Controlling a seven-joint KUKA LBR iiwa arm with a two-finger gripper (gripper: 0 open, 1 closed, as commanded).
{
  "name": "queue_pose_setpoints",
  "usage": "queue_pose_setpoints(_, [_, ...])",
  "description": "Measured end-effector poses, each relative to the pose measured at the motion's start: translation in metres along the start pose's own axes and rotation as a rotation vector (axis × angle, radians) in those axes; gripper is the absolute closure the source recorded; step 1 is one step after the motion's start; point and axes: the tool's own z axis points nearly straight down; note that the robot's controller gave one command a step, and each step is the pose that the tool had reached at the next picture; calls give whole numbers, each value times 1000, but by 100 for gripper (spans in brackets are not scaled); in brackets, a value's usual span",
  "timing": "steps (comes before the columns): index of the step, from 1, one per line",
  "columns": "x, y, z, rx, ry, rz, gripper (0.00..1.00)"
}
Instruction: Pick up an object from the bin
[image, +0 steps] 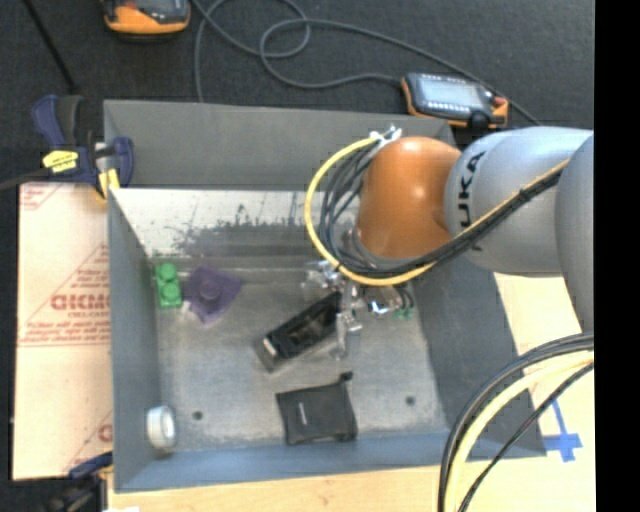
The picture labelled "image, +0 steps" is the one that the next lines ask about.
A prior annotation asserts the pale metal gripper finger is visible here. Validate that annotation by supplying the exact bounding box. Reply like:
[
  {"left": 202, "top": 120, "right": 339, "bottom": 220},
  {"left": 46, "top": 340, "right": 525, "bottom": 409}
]
[
  {"left": 302, "top": 261, "right": 347, "bottom": 292},
  {"left": 332, "top": 294, "right": 364, "bottom": 360}
]

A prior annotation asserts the brown cardboard board red print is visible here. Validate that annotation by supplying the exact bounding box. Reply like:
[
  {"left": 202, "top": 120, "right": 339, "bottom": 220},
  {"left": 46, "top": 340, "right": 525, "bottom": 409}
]
[{"left": 10, "top": 180, "right": 115, "bottom": 481}]

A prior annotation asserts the black open box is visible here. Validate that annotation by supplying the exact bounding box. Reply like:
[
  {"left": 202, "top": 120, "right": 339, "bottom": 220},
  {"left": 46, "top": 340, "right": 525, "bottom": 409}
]
[{"left": 254, "top": 291, "right": 344, "bottom": 374}]

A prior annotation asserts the black fabric pouch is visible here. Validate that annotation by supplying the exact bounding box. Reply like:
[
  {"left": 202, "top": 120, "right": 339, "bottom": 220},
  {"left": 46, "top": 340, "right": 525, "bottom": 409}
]
[{"left": 274, "top": 370, "right": 360, "bottom": 447}]

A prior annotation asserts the purple flat toy piece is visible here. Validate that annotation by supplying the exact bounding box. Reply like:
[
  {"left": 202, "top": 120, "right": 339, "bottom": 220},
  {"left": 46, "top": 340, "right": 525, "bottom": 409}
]
[{"left": 183, "top": 265, "right": 246, "bottom": 327}]

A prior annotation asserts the white tape roll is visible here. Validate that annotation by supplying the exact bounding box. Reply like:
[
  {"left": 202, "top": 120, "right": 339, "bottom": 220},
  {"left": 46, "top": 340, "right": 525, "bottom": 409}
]
[{"left": 145, "top": 404, "right": 178, "bottom": 450}]

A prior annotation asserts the green two-stud toy block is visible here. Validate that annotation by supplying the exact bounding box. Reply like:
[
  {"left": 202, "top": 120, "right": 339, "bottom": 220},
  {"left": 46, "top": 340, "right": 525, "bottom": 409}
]
[{"left": 153, "top": 261, "right": 184, "bottom": 310}]

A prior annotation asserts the grey metal bin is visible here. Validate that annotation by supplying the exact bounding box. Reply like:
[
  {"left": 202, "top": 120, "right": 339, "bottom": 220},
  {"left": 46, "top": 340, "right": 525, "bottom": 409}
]
[{"left": 102, "top": 98, "right": 547, "bottom": 494}]

